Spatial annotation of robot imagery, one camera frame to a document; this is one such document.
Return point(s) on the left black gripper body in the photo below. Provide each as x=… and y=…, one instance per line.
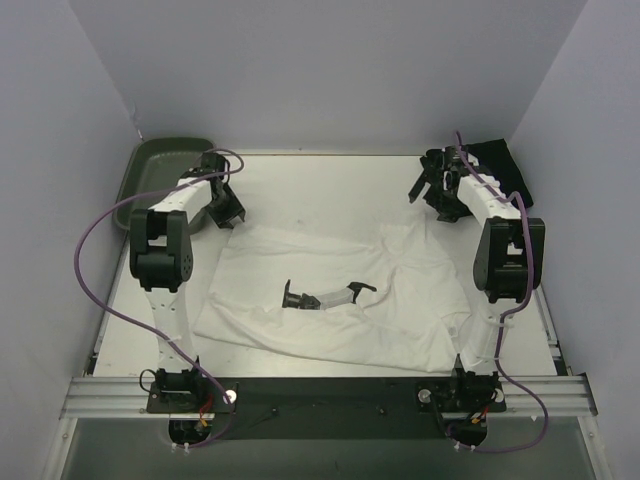
x=226, y=209

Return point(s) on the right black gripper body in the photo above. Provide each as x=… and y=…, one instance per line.
x=432, y=176

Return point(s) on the white t-shirt with robot print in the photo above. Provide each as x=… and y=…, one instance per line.
x=394, y=301

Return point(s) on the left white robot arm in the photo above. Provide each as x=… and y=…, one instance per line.
x=162, y=261

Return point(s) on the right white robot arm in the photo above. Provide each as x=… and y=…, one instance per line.
x=482, y=181

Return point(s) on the folded black t-shirt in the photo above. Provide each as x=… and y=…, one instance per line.
x=496, y=157

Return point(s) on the dark green plastic tray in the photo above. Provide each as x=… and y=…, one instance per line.
x=158, y=164

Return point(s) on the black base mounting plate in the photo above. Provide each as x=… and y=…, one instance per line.
x=397, y=408

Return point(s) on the aluminium extrusion rail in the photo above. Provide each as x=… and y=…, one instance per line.
x=122, y=397

